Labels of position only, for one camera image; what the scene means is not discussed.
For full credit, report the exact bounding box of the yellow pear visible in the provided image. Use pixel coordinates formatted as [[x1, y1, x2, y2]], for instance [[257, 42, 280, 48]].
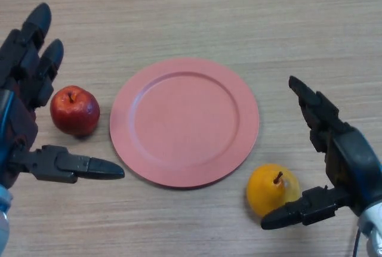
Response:
[[246, 163, 301, 218]]

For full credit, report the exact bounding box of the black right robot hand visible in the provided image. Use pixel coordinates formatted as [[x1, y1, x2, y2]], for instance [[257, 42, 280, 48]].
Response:
[[260, 75, 382, 230]]

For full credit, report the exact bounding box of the red apple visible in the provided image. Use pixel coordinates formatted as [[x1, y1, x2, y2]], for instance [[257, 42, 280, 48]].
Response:
[[50, 85, 101, 137]]

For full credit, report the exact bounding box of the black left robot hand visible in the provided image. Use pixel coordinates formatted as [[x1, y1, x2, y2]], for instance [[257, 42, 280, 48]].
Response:
[[0, 2, 125, 191]]

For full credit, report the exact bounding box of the pink round plate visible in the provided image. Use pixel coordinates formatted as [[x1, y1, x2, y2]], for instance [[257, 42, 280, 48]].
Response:
[[109, 57, 260, 190]]

